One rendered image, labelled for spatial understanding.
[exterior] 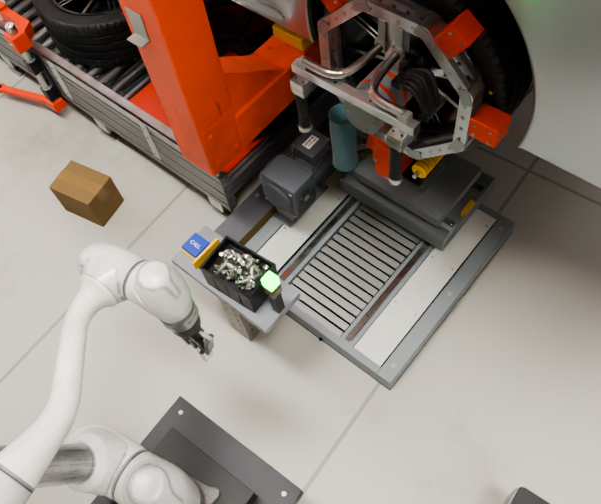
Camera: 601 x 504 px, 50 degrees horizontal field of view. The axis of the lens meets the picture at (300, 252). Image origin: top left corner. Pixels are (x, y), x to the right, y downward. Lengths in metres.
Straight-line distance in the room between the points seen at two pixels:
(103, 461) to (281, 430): 0.77
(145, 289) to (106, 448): 0.58
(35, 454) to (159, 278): 0.41
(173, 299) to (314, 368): 1.10
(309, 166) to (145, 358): 0.97
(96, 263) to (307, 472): 1.16
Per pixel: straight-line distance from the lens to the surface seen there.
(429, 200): 2.51
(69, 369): 1.43
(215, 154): 2.20
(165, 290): 1.41
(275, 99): 2.34
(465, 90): 1.82
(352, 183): 2.65
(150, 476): 1.79
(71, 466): 1.76
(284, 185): 2.35
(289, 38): 2.39
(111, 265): 1.51
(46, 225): 3.07
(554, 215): 2.82
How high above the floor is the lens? 2.29
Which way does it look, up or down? 60 degrees down
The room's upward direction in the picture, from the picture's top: 11 degrees counter-clockwise
